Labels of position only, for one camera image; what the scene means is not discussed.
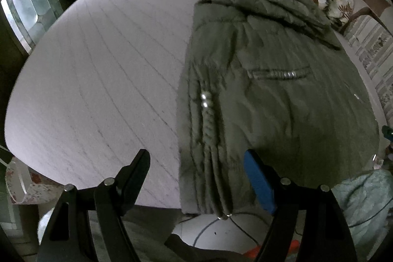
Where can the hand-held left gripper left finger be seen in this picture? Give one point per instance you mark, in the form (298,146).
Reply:
(138,166)

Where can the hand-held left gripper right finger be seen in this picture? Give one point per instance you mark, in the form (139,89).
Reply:
(258,179)

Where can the olive green quilted hooded jacket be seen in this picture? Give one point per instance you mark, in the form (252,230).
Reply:
(276,111)

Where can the white round stool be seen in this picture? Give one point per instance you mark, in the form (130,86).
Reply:
(215,234)

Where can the orange object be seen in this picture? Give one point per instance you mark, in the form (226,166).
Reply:
(253,251)

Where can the bed with lilac sheet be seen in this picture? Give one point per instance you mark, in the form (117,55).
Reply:
(92,81)

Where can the red floral cloth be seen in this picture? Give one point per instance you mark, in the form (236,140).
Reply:
(33,185)

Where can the pale teal fluffy cloth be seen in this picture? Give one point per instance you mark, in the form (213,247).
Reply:
(365,197)

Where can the stained glass window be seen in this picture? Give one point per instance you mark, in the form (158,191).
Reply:
(27,4)

